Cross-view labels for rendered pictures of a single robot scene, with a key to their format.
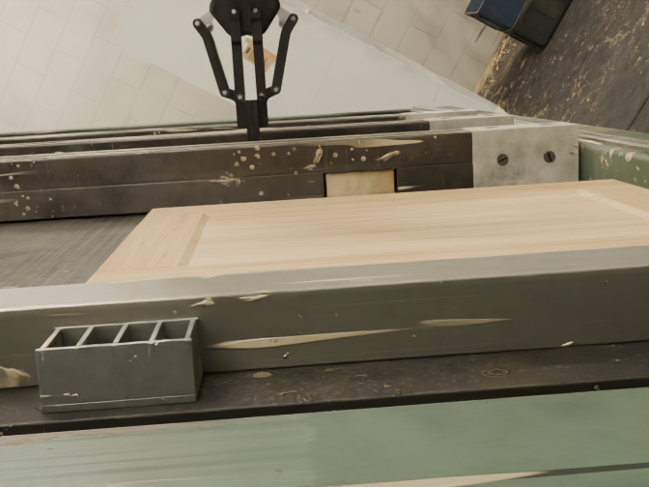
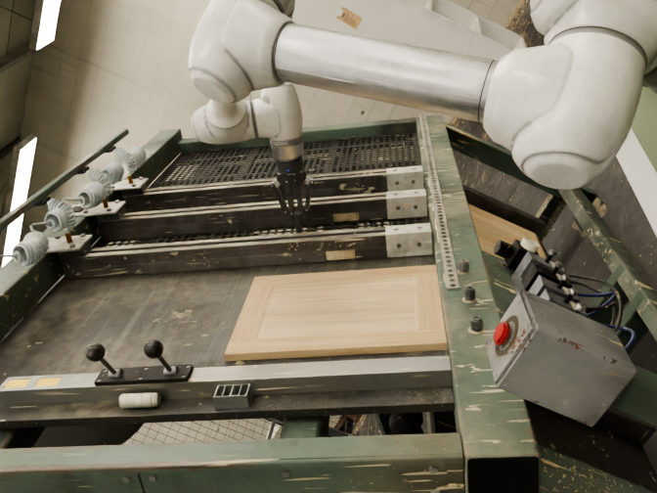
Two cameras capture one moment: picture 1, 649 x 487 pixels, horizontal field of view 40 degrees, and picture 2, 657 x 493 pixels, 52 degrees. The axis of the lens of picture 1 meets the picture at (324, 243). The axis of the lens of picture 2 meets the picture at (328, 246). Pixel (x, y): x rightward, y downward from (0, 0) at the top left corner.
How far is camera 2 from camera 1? 99 cm
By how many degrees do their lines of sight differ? 17
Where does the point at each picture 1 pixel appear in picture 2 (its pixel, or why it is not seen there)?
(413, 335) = (303, 387)
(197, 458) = (235, 451)
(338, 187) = (330, 256)
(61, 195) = (221, 260)
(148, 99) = not seen: hidden behind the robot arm
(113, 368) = (230, 400)
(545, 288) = (335, 379)
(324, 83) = (394, 35)
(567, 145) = (426, 240)
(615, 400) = (301, 441)
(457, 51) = not seen: outside the picture
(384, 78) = (436, 30)
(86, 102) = not seen: hidden behind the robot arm
